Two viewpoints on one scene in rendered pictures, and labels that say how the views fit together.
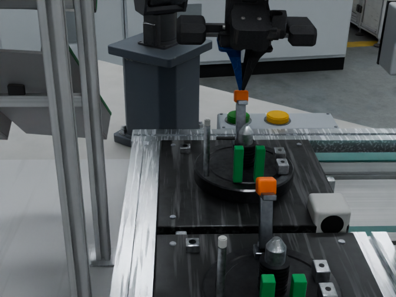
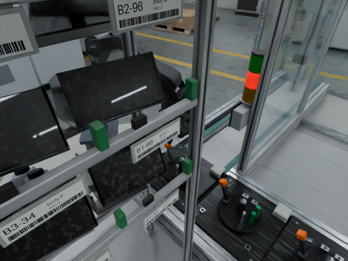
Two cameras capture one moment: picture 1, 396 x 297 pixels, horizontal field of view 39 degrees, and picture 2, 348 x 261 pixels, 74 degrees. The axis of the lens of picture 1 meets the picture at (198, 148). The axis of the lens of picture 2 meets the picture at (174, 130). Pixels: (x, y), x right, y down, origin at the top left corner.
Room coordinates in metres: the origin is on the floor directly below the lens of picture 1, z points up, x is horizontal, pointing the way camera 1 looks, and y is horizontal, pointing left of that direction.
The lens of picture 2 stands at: (0.27, 0.37, 1.64)
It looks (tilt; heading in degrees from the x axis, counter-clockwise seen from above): 38 degrees down; 317
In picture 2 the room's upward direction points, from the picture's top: straight up
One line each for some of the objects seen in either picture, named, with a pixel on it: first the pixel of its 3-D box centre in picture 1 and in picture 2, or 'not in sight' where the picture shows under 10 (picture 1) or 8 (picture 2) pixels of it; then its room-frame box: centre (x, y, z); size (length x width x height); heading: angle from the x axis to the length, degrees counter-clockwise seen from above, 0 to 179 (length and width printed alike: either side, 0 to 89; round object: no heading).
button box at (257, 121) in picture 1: (276, 135); not in sight; (0.91, -0.14, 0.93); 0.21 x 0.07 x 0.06; 93
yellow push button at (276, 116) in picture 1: (277, 119); not in sight; (0.91, -0.14, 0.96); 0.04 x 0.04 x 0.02
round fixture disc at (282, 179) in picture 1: (243, 170); (181, 170); (0.69, -0.07, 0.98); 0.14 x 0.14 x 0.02
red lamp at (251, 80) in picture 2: not in sight; (254, 78); (0.58, -0.26, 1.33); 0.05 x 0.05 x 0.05
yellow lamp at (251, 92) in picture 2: not in sight; (251, 92); (0.58, -0.26, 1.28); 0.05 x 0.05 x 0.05
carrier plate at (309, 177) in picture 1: (243, 182); (181, 174); (0.69, -0.07, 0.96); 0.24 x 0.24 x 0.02; 3
